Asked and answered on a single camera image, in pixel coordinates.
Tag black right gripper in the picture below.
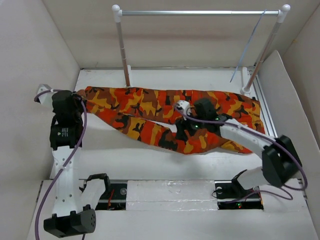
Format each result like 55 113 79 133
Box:
174 108 207 142

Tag orange camouflage trousers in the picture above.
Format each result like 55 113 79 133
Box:
76 86 265 155

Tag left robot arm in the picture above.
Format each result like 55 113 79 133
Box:
43 90 112 238

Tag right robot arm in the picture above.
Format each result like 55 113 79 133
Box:
174 98 304 202

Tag white clothes rack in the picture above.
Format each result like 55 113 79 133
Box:
111 4 291 94

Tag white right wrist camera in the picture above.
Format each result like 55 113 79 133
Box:
174 100 192 117

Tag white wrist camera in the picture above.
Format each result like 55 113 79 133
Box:
34 84 55 109
174 100 192 117

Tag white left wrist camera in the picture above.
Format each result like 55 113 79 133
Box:
34 84 55 109

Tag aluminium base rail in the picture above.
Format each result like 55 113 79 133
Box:
95 180 264 212

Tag aluminium side rail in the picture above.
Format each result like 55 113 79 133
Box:
251 74 278 137

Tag blue wire hanger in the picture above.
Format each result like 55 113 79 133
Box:
229 9 268 83

